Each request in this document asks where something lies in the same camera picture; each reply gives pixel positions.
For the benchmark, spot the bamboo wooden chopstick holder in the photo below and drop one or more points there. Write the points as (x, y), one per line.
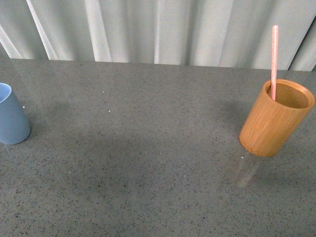
(271, 122)

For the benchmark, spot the pink chopstick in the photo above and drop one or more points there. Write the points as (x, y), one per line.
(275, 33)

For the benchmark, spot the blue plastic cup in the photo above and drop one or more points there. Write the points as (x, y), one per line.
(14, 123)

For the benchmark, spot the white pleated curtain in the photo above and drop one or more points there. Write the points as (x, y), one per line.
(219, 33)

